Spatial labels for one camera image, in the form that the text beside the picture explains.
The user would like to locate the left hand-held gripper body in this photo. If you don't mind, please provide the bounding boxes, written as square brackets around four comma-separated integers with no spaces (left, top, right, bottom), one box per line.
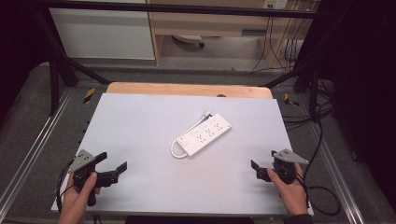
[68,149,120,207]

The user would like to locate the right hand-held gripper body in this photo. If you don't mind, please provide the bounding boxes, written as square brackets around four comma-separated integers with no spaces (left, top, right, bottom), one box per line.
[271,148,310,185]

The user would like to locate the white power strip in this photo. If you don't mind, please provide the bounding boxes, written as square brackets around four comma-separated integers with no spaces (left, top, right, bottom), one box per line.
[175,112,233,158]

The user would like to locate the person's right hand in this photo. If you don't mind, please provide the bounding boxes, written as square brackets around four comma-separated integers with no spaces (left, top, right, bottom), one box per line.
[267,163,309,217]

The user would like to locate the person's left hand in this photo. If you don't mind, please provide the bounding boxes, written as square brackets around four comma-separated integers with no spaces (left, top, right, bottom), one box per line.
[59,172,101,218]

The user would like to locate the person's dark clothing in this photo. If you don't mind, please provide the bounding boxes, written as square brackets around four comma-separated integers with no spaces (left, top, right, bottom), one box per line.
[124,216,255,224]

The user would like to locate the dark curtain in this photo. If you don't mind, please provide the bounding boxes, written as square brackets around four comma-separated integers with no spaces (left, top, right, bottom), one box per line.
[0,0,52,119]
[306,0,396,213]

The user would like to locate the light wooden table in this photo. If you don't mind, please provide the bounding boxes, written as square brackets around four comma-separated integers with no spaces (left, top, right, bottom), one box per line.
[106,81,274,100]

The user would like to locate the white cabinet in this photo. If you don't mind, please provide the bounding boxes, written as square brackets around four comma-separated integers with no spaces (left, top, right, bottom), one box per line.
[49,7,156,61]

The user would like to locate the white extension socket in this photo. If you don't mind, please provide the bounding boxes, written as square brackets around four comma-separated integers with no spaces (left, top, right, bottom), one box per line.
[172,34,205,49]

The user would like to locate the light wooden desk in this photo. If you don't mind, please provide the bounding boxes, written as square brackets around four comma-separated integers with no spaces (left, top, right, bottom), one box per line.
[146,0,316,67]

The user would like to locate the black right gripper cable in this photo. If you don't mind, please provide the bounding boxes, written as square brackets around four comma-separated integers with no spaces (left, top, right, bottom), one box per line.
[295,118,342,217]

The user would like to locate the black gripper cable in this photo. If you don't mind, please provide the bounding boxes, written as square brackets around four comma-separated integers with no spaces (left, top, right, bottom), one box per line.
[295,118,342,217]
[55,159,76,214]

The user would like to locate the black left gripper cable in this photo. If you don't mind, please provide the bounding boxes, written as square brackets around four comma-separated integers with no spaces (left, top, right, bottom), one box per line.
[55,159,76,214]

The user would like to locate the aluminium rail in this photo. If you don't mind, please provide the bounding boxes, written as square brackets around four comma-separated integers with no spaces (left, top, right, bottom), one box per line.
[309,122,366,224]
[0,88,78,214]

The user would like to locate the white power strip cable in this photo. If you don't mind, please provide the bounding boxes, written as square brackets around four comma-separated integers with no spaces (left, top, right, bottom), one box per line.
[170,109,214,160]

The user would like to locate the black hanging cables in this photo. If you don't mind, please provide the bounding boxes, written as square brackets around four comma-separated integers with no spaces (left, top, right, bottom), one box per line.
[250,12,307,75]

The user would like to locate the white wall outlet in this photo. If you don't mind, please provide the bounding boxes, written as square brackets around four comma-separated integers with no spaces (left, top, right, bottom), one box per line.
[262,0,290,10]

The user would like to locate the black metal frame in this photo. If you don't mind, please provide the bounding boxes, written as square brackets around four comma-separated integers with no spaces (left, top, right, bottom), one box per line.
[32,0,334,120]

